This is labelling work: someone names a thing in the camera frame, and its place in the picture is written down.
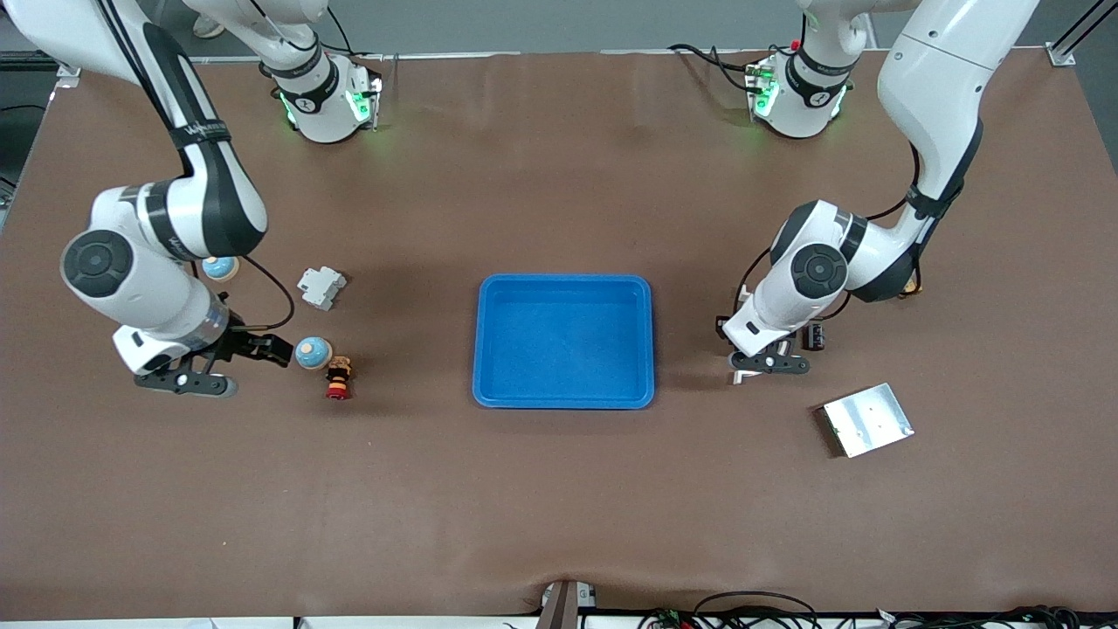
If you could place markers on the blue desk bell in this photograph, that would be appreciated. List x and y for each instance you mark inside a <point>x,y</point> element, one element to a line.
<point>223,269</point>
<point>313,353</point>

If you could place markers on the black capacitor with white print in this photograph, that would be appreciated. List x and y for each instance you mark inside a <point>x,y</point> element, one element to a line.
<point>816,336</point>

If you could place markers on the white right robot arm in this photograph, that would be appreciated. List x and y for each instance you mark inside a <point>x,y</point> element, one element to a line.
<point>131,288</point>

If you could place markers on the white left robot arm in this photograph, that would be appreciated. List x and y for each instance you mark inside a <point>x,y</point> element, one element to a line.
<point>926,87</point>

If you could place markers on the red yellow emergency stop button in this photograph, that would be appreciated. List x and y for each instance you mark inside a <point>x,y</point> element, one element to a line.
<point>338,377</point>

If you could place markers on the white circuit breaker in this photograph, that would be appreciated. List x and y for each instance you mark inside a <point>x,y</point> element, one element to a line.
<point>321,288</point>

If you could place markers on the blue plastic tray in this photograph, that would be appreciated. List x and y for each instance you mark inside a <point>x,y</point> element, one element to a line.
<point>568,349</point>

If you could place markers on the silver metal plate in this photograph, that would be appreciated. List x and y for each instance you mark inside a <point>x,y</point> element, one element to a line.
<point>869,421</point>

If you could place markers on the silver metal bracket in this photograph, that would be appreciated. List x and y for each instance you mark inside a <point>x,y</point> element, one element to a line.
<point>585,597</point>

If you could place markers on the aluminium frame profile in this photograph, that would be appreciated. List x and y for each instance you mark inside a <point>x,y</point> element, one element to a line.
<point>70,74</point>
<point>1061,55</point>

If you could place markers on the dark metal post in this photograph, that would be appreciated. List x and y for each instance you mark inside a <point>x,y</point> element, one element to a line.
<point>559,611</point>

